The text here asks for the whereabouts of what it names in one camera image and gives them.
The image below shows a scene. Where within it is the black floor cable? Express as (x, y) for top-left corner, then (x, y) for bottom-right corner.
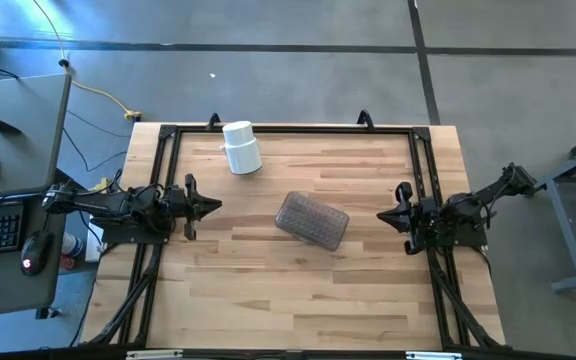
(62, 108), (134, 174)

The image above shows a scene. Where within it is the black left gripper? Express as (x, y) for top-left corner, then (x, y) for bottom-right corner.
(167, 173), (223, 242)

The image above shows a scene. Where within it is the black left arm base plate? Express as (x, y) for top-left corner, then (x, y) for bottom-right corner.
(90, 214), (175, 246)

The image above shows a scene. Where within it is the silver metal bracket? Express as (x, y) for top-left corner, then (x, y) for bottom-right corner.
(126, 349), (185, 360)
(406, 350), (464, 360)

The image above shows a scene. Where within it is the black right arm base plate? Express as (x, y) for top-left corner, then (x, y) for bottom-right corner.
(417, 197), (490, 250)

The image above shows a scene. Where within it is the black strip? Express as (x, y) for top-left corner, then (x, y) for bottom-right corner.
(0, 116), (23, 136)

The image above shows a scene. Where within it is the yellow floor cable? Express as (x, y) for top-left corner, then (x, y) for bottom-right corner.
(31, 0), (143, 122)

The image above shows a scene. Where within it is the clear plastic supply box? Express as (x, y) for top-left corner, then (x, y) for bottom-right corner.
(274, 190), (351, 252)

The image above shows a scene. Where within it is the white cylindrical canister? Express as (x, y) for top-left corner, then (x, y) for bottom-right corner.
(221, 120), (264, 176)

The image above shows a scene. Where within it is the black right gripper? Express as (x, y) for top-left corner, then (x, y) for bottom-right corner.
(376, 181), (439, 256)

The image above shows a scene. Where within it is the grey desk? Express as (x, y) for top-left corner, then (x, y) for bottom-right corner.
(0, 72), (74, 199)

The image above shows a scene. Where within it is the black computer mouse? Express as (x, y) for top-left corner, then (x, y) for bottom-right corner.
(19, 229), (54, 278)

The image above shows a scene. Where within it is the white paper sheet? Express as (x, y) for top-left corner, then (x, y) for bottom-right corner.
(84, 221), (108, 264)

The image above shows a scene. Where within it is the grey metal table frame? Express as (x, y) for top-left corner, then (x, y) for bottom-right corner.
(535, 127), (576, 293)

